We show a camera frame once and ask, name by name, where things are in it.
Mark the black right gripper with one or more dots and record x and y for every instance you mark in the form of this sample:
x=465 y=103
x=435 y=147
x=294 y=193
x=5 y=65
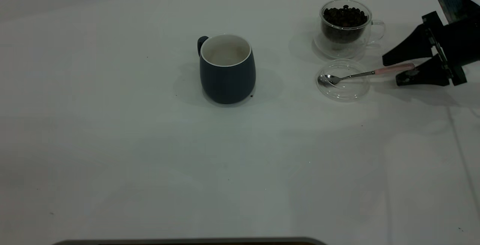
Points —
x=461 y=42

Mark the dark grey ceramic mug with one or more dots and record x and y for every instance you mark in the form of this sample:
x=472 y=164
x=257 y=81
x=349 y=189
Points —
x=227 y=82

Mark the clear round glass lid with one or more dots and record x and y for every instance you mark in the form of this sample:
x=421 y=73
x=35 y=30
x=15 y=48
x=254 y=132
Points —
x=347 y=89

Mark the roasted coffee beans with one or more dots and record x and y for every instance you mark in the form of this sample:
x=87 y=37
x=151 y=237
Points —
x=345 y=20

